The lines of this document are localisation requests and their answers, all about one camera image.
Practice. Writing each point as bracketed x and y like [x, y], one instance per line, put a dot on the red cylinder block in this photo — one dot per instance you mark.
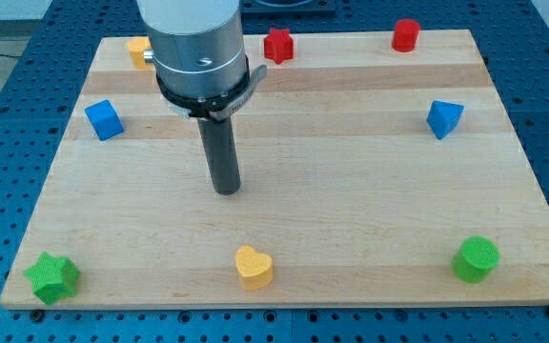
[405, 35]

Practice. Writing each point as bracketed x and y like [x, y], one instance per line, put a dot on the red star block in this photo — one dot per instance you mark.
[279, 45]

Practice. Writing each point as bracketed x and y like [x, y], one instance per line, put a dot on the wooden board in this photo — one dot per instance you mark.
[344, 186]

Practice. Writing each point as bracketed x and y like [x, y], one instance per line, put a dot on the blue triangular prism block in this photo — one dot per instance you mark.
[443, 117]

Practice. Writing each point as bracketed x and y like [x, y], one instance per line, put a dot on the yellow hexagon block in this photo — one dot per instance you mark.
[136, 47]

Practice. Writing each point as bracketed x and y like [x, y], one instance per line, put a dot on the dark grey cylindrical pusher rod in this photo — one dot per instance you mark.
[219, 147]

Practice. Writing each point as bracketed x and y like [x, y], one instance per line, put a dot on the yellow heart block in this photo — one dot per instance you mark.
[255, 269]

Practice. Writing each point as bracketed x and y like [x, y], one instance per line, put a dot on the green cylinder block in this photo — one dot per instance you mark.
[476, 257]

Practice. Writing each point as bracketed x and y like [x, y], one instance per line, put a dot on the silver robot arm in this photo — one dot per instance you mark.
[197, 49]

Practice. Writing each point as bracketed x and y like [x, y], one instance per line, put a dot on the green star block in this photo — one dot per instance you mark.
[52, 278]

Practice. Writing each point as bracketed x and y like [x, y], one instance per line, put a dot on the blue cube block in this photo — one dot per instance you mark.
[104, 120]

